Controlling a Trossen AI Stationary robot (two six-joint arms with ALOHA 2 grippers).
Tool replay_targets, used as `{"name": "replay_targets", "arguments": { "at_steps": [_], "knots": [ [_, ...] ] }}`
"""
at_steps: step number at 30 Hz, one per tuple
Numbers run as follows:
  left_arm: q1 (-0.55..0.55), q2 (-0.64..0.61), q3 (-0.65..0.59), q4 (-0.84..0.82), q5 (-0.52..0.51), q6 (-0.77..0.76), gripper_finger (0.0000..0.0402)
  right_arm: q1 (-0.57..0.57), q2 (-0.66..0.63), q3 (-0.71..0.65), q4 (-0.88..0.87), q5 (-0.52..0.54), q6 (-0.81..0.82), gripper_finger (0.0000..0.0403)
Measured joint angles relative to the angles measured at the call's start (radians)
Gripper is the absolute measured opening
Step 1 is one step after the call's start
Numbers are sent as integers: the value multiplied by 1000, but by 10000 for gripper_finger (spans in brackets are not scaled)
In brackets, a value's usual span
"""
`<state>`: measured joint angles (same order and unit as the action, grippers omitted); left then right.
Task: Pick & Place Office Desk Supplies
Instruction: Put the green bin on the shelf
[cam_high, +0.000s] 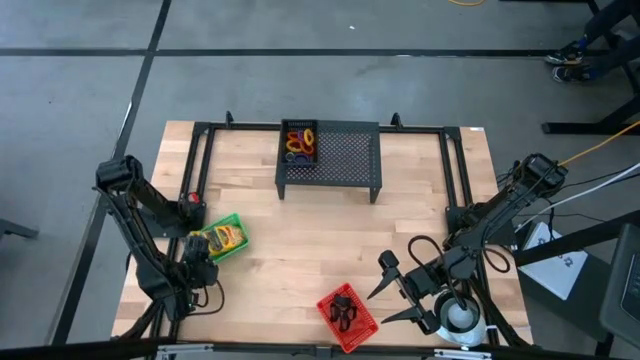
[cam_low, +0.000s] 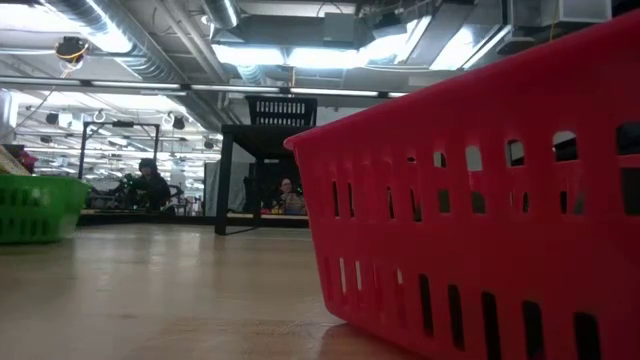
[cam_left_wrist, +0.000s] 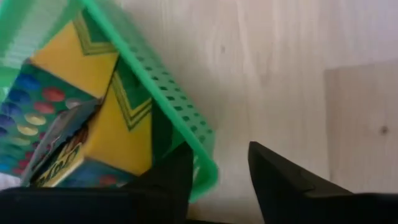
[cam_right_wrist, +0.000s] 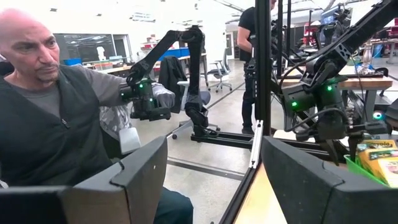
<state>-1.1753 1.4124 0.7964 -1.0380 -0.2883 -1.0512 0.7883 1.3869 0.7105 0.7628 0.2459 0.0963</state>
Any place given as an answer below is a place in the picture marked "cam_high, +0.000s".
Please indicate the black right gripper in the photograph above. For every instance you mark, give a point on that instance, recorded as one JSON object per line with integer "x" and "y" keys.
{"x": 425, "y": 282}

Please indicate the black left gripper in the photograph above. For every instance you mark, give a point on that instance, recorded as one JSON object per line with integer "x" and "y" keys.
{"x": 197, "y": 255}

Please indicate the green plastic basket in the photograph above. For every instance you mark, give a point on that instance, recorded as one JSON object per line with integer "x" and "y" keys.
{"x": 233, "y": 218}

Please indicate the black plastic basket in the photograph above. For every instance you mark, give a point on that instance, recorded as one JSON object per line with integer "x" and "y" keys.
{"x": 284, "y": 150}

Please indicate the purple coil wristband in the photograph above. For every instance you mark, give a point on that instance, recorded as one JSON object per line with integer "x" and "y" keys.
{"x": 300, "y": 161}

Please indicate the yellow coil wristband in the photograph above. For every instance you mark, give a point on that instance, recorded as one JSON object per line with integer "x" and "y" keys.
{"x": 312, "y": 136}
{"x": 294, "y": 148}

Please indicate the red coil wristband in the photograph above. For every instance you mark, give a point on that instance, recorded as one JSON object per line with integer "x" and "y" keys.
{"x": 289, "y": 135}

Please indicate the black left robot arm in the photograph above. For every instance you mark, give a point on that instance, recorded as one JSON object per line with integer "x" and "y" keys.
{"x": 135, "y": 225}

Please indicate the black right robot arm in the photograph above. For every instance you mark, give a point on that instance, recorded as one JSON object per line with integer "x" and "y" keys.
{"x": 500, "y": 215}

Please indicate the small red button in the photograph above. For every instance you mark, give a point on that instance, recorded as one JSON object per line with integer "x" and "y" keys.
{"x": 194, "y": 198}

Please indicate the red plastic basket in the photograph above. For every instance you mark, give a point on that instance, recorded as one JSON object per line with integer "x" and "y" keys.
{"x": 360, "y": 335}

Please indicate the white box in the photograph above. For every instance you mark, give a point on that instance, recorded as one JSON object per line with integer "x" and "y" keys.
{"x": 550, "y": 270}

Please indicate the black perforated metal shelf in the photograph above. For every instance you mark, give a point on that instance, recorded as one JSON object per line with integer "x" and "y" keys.
{"x": 345, "y": 155}

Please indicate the black horizontal beam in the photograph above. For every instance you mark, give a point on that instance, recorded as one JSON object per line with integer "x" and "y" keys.
{"x": 75, "y": 350}

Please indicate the grey chair base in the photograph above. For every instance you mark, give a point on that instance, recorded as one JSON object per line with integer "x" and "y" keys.
{"x": 15, "y": 230}

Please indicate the dark grey computer case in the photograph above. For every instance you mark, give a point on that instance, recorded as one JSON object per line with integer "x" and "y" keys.
{"x": 622, "y": 290}

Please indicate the person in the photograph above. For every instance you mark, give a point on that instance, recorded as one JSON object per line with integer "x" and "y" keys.
{"x": 567, "y": 57}

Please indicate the black desk frame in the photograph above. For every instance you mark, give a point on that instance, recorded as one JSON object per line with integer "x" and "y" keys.
{"x": 565, "y": 246}
{"x": 575, "y": 128}

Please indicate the black aluminium table frame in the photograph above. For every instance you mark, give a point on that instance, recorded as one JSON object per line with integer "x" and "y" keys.
{"x": 415, "y": 128}

